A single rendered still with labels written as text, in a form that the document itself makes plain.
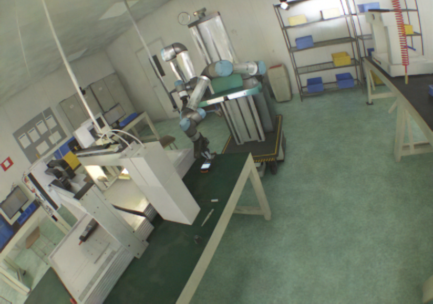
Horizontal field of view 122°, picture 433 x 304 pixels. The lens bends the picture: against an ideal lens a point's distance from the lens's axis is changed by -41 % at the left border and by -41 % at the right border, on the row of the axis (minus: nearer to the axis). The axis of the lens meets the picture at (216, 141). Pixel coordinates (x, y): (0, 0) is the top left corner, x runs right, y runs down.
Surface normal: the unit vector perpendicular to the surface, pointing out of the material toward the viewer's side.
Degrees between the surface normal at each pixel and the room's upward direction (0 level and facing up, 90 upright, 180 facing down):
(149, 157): 90
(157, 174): 90
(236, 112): 90
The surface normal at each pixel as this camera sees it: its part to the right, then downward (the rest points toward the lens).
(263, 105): -0.32, 0.56
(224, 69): 0.54, 0.16
